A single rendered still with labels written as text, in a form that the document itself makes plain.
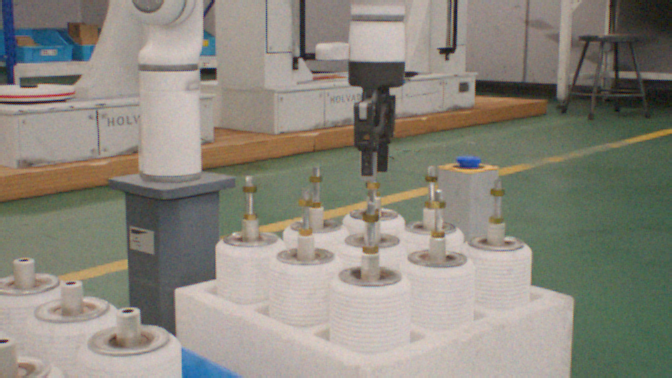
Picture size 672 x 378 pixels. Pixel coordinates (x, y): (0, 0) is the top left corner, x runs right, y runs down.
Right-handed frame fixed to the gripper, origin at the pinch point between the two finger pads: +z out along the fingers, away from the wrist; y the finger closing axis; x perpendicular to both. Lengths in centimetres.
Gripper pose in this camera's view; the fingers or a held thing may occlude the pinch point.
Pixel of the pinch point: (374, 166)
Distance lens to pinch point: 119.8
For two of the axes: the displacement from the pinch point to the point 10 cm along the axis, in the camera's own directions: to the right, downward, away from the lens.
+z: -0.1, 9.8, 1.9
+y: 2.9, -1.8, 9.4
